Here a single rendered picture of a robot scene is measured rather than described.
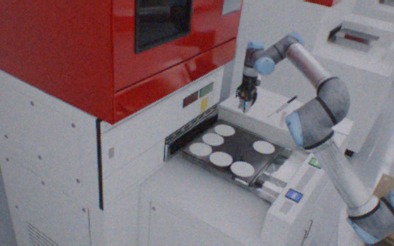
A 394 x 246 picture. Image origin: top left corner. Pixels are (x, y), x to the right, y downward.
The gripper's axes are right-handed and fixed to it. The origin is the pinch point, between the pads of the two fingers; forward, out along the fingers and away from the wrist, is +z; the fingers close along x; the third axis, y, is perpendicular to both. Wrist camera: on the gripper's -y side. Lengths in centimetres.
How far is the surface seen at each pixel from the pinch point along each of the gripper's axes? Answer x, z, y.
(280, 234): 38, 12, 54
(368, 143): 66, 104, -196
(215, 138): -6.9, 11.3, 14.9
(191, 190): -2.5, 18.9, 45.2
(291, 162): 29.1, 13.3, 8.2
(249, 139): 6.5, 11.4, 5.5
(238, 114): -4.8, 6.8, -5.2
